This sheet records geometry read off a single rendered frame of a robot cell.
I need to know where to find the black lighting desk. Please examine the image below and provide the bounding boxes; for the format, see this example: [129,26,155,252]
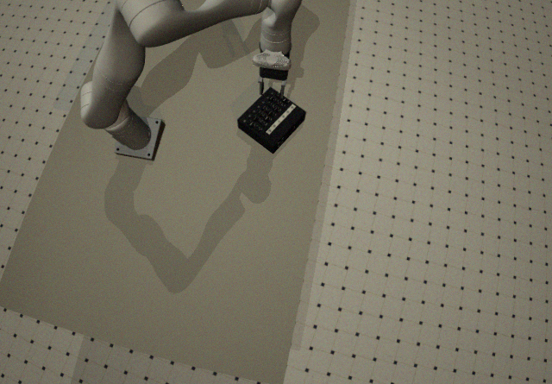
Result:
[237,87,305,154]

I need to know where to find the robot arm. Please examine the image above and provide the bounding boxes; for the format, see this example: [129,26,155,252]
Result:
[80,0,302,150]

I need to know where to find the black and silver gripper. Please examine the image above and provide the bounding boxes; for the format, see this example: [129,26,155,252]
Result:
[253,34,292,98]

